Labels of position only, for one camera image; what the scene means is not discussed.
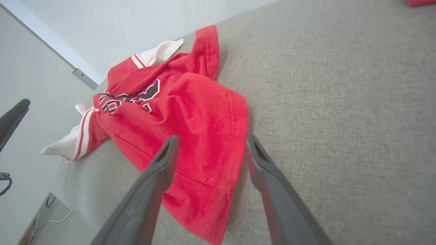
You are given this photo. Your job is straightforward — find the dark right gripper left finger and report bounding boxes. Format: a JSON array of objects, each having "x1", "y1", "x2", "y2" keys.
[{"x1": 90, "y1": 135, "x2": 181, "y2": 245}]

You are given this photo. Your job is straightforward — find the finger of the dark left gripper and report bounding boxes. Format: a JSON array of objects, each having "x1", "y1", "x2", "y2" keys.
[{"x1": 0, "y1": 98, "x2": 31, "y2": 152}]

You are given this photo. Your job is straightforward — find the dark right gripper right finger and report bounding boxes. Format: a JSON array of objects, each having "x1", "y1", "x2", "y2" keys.
[{"x1": 246, "y1": 135, "x2": 333, "y2": 245}]

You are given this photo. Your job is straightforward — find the red basketball jersey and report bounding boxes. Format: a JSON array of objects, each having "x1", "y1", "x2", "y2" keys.
[{"x1": 41, "y1": 24, "x2": 249, "y2": 245}]

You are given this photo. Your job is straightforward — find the white baseboard strip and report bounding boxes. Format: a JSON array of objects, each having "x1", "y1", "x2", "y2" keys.
[{"x1": 0, "y1": 0, "x2": 103, "y2": 85}]

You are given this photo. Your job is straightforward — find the grey fabric sofa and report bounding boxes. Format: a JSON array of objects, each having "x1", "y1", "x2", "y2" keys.
[{"x1": 46, "y1": 0, "x2": 436, "y2": 245}]

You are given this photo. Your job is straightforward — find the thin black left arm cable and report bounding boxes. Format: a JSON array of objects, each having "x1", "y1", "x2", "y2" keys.
[{"x1": 0, "y1": 173, "x2": 13, "y2": 197}]

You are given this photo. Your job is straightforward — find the white floor cable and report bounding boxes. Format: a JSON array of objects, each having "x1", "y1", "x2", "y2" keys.
[{"x1": 26, "y1": 208, "x2": 74, "y2": 245}]

